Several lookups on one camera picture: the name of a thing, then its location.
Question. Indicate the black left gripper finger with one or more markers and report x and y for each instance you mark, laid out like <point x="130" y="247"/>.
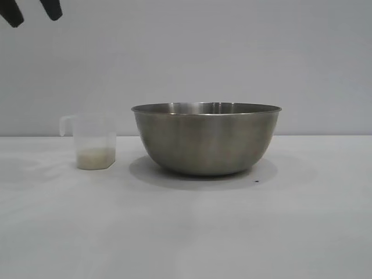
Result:
<point x="11" y="13"/>
<point x="53" y="10"/>

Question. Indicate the translucent plastic measuring cup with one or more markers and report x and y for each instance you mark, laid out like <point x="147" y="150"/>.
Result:
<point x="94" y="132"/>

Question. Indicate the stainless steel mixing bowl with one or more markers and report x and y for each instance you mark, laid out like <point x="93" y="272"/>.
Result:
<point x="206" y="139"/>

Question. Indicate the white rice grains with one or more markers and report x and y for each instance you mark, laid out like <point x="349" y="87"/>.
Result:
<point x="96" y="159"/>

